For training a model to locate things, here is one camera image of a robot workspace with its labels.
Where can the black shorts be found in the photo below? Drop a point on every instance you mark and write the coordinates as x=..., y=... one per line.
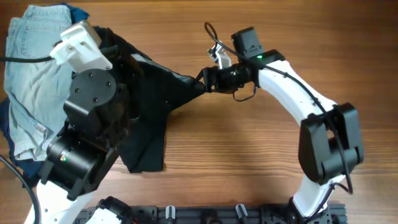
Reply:
x=154, y=92

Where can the light blue denim shorts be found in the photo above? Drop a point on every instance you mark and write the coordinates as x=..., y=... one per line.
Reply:
x=37, y=81

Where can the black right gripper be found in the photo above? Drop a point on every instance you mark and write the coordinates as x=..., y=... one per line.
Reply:
x=208, y=73

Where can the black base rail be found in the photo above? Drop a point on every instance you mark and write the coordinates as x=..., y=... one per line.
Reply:
x=267, y=214

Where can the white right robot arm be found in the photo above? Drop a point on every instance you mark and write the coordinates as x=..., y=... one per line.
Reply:
x=330, y=143

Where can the navy blue garment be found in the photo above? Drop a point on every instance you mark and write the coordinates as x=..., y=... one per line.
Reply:
x=18, y=149

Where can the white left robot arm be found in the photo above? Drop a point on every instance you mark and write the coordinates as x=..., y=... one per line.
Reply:
x=84, y=150

